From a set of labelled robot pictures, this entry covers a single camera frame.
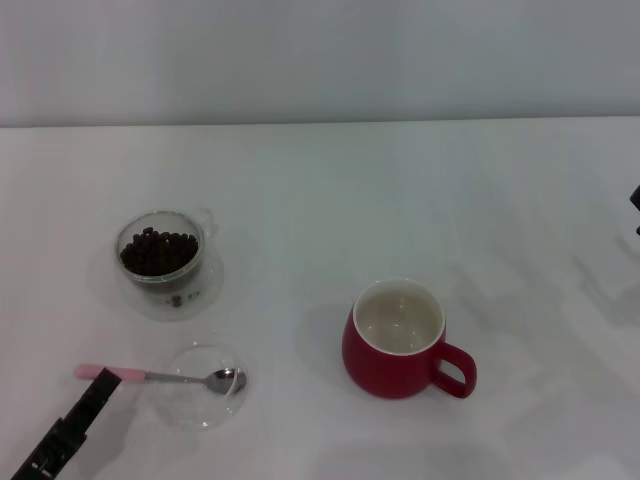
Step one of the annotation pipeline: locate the pink-handled metal spoon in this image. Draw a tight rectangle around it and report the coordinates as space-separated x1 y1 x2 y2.
74 363 249 396

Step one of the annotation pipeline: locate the double-walled clear glass cup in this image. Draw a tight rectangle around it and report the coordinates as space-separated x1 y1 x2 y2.
113 206 225 322

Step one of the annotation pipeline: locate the red ceramic mug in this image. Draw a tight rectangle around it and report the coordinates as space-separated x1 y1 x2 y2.
341 277 478 401

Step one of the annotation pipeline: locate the coffee beans pile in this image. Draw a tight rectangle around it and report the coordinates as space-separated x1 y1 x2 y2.
119 227 200 277

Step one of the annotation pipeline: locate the clear glass lid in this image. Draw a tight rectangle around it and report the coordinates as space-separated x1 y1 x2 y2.
160 342 250 433

